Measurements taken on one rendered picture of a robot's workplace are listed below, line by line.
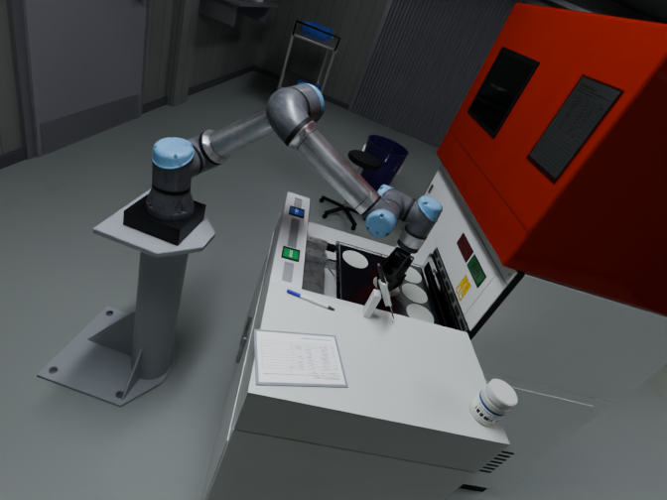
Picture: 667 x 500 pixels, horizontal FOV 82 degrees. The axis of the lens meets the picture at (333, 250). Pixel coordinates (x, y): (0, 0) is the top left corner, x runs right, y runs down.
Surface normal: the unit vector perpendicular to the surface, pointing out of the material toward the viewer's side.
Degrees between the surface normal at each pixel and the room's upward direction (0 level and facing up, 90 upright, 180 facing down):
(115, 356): 0
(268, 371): 0
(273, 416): 90
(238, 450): 90
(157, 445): 0
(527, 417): 90
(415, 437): 90
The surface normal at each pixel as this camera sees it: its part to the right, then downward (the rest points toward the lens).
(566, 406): 0.00, 0.58
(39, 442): 0.33, -0.77
